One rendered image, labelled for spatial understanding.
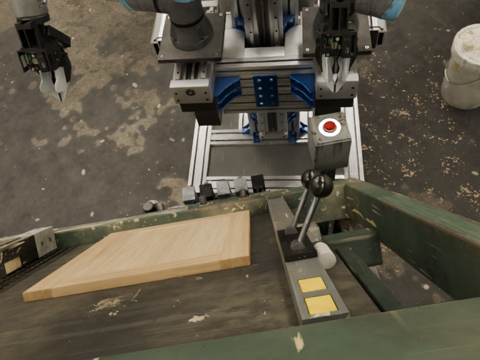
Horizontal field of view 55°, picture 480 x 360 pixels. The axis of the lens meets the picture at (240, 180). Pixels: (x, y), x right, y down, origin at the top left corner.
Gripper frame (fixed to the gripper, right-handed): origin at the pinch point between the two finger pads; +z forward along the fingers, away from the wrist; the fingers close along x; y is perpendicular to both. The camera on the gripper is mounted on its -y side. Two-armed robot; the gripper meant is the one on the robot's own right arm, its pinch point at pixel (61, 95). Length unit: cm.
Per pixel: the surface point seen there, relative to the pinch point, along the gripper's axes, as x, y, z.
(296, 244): 59, 49, 6
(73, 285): 17, 46, 20
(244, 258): 49, 40, 17
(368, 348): 64, 86, -18
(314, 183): 62, 44, -2
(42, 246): -15.2, 8.7, 42.9
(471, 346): 69, 87, -20
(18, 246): -14.3, 18.3, 34.5
